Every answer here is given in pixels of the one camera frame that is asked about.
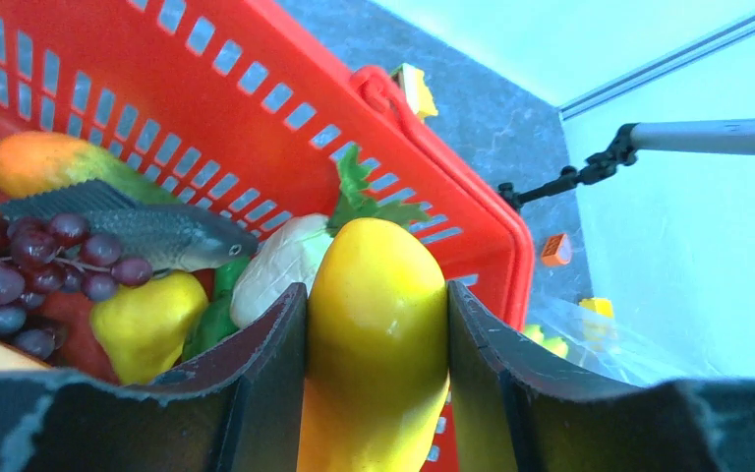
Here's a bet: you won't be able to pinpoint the purple toy grapes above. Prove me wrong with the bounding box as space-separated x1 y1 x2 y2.
0 212 154 360

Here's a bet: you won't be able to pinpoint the yellow toy bell pepper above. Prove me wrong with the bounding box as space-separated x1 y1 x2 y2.
89 271 209 384

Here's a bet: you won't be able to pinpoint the yellow green toy block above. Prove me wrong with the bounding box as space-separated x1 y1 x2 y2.
390 63 439 121

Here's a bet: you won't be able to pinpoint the green toy cucumber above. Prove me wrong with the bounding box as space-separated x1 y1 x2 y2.
181 257 251 362

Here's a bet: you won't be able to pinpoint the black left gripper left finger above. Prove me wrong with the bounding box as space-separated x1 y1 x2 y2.
0 283 307 471

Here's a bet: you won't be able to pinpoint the grey toy fish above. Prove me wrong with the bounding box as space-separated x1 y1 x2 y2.
0 179 260 272

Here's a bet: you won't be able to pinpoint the orange green toy papaya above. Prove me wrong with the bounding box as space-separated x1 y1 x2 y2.
0 131 177 204

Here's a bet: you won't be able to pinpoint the orange toy slice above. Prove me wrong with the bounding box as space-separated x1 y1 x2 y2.
540 233 573 267

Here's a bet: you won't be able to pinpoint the red plastic shopping basket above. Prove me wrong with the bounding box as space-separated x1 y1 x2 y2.
0 1 533 471

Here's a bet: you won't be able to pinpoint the clear zip top bag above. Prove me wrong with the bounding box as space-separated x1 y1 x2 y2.
523 295 721 386

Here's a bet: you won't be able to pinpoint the black mini tripod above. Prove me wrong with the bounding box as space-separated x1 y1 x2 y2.
497 123 637 213

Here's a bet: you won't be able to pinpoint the orange yellow toy mango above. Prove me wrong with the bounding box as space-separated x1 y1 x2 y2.
297 218 449 471

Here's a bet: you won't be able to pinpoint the white radish with leaves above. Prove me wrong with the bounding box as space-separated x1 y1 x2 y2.
230 145 430 329

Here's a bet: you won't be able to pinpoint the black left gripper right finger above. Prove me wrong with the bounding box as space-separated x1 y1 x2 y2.
448 281 755 471

